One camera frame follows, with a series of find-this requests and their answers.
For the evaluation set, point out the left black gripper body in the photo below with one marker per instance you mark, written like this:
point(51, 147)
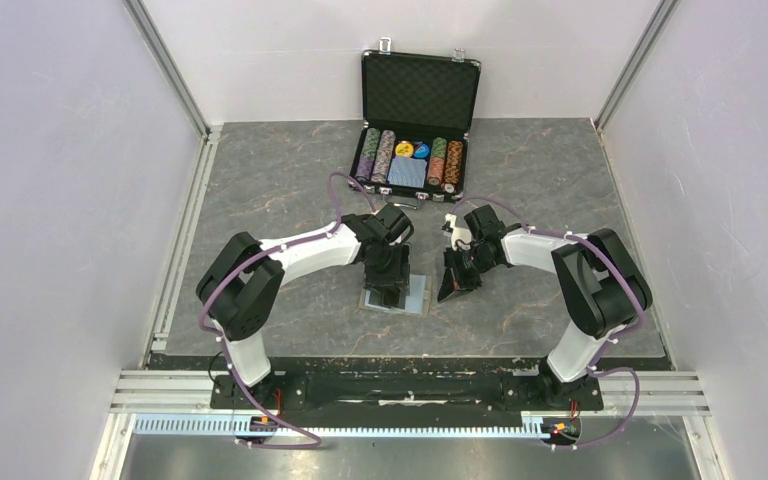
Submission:
point(385, 262)

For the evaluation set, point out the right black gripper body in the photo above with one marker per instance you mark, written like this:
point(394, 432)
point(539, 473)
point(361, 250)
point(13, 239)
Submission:
point(474, 257)

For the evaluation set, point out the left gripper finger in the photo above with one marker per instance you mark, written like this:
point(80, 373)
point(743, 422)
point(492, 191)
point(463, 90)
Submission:
point(378, 279)
point(401, 276)

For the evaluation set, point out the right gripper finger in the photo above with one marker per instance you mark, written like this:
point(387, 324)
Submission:
point(450, 284)
point(471, 277)

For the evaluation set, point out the beige card holder wallet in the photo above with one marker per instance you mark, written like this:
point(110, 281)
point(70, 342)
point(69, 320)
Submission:
point(418, 301)

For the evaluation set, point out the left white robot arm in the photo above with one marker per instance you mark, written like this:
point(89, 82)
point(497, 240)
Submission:
point(239, 289)

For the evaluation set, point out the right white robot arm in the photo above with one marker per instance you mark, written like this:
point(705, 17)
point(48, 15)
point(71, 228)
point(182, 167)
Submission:
point(603, 289)

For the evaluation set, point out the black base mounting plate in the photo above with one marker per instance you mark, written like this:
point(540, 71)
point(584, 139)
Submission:
point(416, 391)

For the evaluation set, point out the black poker chip case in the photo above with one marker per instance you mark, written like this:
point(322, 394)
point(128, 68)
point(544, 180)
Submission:
point(417, 112)

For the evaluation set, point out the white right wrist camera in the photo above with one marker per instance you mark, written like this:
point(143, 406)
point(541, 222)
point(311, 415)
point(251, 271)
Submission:
point(459, 238)

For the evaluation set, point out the grey slotted cable duct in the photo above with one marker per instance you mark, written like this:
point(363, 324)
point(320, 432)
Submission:
point(258, 427)

